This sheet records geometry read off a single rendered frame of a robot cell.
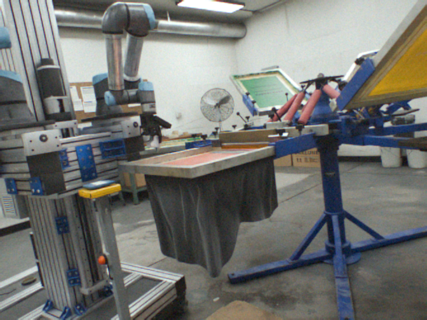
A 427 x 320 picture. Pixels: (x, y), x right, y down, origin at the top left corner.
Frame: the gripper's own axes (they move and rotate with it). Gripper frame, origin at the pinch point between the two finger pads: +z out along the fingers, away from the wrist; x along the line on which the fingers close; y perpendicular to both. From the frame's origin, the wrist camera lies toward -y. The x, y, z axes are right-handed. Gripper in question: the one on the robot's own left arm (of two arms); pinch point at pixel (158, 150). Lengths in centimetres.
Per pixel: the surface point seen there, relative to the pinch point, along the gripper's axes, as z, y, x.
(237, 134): -2.8, -37.2, 23.0
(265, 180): 19, -27, 48
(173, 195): 18.8, 12.8, 28.0
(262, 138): 0, -37, 40
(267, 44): -151, -444, -265
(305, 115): -9, -86, 35
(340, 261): 88, -98, 44
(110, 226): 27, 39, 17
